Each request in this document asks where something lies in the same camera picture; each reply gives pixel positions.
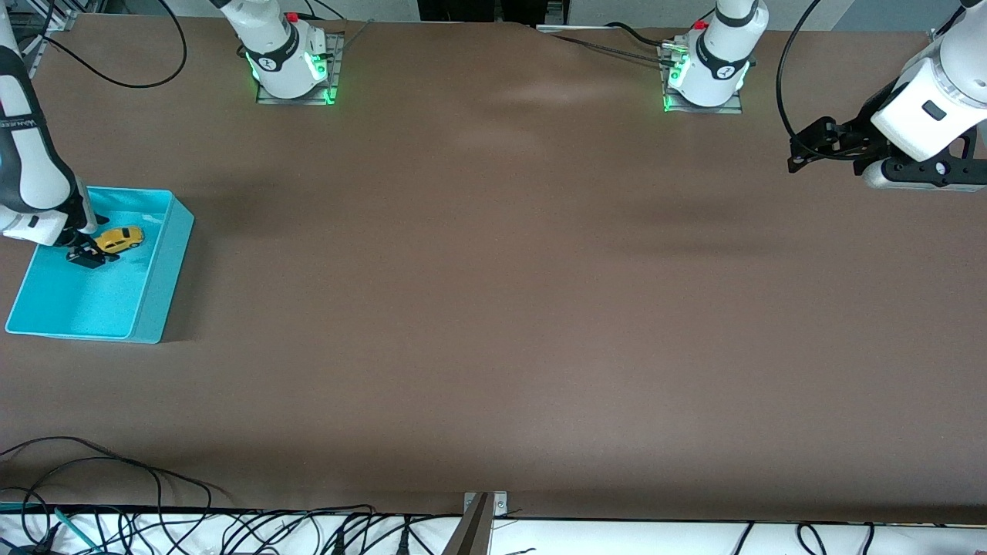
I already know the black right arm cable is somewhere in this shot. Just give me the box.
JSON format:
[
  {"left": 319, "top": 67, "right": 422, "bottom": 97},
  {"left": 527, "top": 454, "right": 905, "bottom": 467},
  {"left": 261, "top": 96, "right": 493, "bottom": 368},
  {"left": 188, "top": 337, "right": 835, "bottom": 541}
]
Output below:
[{"left": 42, "top": 0, "right": 188, "bottom": 89}]

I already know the teal cable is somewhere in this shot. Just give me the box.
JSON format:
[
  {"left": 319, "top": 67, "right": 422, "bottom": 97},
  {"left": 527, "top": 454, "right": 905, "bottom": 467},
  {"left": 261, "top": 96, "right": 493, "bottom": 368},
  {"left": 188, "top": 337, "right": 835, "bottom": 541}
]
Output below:
[{"left": 54, "top": 507, "right": 98, "bottom": 550}]

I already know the aluminium frame profile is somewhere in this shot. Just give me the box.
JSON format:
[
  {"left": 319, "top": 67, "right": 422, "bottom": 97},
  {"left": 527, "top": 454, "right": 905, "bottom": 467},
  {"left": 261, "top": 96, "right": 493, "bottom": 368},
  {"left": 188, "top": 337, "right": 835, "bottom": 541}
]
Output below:
[
  {"left": 929, "top": 0, "right": 987, "bottom": 52},
  {"left": 0, "top": 0, "right": 78, "bottom": 32}
]

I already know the brown table mat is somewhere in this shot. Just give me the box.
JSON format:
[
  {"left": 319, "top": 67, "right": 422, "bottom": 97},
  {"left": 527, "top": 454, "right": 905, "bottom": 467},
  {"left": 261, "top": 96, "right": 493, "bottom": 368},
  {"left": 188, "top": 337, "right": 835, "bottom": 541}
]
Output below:
[{"left": 0, "top": 15, "right": 987, "bottom": 525}]

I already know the turquoise plastic bin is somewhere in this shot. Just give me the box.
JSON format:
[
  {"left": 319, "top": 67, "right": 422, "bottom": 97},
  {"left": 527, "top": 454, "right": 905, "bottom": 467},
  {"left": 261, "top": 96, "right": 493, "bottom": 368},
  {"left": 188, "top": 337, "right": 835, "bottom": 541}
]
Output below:
[{"left": 5, "top": 187, "right": 195, "bottom": 345}]

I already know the yellow beetle toy car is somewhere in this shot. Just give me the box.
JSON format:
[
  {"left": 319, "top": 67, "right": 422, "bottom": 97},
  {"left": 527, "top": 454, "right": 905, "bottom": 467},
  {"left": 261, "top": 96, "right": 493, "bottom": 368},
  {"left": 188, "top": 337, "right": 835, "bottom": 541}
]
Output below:
[{"left": 94, "top": 226, "right": 146, "bottom": 255}]

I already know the black box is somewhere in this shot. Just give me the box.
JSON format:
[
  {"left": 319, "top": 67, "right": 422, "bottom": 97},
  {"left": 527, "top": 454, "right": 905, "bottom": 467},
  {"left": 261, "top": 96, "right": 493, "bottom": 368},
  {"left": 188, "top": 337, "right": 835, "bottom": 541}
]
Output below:
[{"left": 419, "top": 0, "right": 565, "bottom": 24}]

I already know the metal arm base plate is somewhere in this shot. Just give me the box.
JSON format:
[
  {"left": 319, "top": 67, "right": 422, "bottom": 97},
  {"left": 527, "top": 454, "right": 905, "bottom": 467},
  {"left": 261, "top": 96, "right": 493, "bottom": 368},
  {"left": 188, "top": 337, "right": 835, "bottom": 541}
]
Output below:
[
  {"left": 257, "top": 32, "right": 345, "bottom": 106},
  {"left": 662, "top": 42, "right": 743, "bottom": 115}
]

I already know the grey metal bar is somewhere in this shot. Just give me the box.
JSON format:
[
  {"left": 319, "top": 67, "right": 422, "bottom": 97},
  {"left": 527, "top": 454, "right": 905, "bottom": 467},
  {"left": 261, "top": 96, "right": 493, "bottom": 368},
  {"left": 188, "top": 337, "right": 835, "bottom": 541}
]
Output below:
[{"left": 443, "top": 493, "right": 493, "bottom": 555}]

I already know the small metal bracket plate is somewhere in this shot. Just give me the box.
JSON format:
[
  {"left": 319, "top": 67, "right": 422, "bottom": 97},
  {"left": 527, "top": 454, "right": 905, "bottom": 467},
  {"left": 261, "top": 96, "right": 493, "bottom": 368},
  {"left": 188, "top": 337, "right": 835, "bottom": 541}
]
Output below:
[{"left": 464, "top": 491, "right": 509, "bottom": 516}]

